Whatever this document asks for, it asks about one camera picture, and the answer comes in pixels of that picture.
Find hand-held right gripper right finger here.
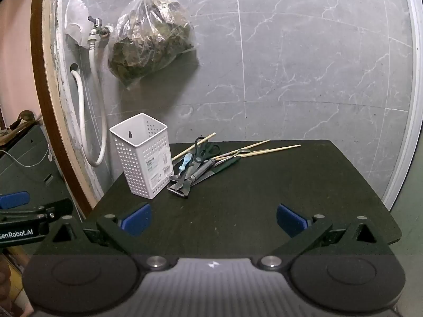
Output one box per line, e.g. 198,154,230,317
253,204,395,271

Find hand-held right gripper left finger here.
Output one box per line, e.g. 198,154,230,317
33,202,176,271

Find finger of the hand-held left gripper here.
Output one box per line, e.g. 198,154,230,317
0,192,31,209
0,199,74,227

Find metal peeler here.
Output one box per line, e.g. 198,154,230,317
167,176,190,199

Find white perforated utensil holder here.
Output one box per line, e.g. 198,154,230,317
109,113,174,200

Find blue-handled small tool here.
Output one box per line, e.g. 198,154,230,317
178,153,194,176

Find metal-handled kitchen tool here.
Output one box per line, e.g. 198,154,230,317
185,158,217,189

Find black-handled scissors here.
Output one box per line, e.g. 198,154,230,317
190,136,221,172

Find brown object on cabinet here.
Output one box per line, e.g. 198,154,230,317
0,110,42,143

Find clear bag of dried greens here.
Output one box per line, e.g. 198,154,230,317
108,0,196,90

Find white hanging plastic bag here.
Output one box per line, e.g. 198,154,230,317
64,0,88,45

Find wooden door frame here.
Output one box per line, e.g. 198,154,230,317
31,0,100,219

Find white wall trim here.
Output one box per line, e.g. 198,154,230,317
383,0,423,210

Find metal wall faucet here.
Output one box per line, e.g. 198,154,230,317
87,15,112,39

